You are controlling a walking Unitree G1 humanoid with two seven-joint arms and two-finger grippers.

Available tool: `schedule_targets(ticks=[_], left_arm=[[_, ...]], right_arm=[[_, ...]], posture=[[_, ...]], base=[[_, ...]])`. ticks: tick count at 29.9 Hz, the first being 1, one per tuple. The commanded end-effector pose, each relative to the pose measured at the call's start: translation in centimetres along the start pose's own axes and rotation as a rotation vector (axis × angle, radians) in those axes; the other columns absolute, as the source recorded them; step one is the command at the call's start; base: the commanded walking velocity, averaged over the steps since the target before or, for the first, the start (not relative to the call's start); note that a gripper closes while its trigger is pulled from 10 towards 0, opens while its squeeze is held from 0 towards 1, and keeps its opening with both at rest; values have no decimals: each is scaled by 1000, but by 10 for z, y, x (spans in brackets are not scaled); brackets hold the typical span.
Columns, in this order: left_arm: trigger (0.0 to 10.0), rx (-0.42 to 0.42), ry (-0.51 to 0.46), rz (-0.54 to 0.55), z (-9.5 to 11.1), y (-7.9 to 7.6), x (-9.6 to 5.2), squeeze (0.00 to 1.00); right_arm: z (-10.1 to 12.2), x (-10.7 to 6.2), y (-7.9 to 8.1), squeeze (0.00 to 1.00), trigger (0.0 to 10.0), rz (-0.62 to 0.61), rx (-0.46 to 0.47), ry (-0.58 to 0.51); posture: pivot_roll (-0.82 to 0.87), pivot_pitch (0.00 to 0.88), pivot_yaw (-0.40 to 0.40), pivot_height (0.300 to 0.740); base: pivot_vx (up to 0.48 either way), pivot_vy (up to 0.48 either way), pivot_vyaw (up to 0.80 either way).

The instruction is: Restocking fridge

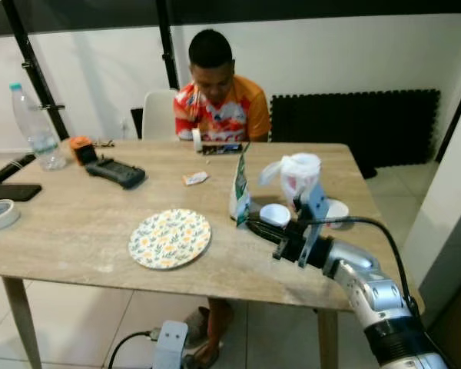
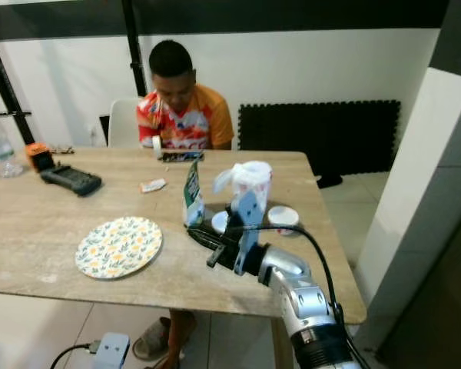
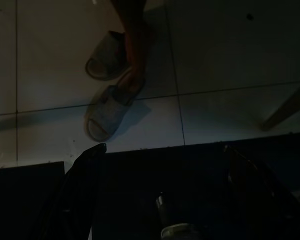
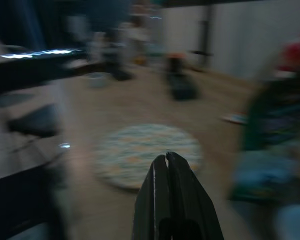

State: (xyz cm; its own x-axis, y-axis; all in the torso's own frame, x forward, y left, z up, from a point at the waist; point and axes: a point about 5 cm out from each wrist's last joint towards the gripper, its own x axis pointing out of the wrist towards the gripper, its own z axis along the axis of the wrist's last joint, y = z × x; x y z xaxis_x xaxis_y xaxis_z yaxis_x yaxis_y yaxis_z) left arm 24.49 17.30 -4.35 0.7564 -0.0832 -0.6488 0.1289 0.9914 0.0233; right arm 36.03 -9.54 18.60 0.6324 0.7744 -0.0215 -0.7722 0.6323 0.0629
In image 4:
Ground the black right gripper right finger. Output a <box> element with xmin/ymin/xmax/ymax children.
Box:
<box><xmin>166</xmin><ymin>152</ymin><xmax>225</xmax><ymax>240</ymax></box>

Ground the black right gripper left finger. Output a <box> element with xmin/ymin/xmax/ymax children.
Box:
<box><xmin>132</xmin><ymin>154</ymin><xmax>170</xmax><ymax>240</ymax></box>

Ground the black low table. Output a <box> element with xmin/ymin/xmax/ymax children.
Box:
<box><xmin>0</xmin><ymin>47</ymin><xmax>91</xmax><ymax>95</ymax></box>

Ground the round patterned floor rug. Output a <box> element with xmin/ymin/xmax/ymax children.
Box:
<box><xmin>93</xmin><ymin>123</ymin><xmax>204</xmax><ymax>192</ymax></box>

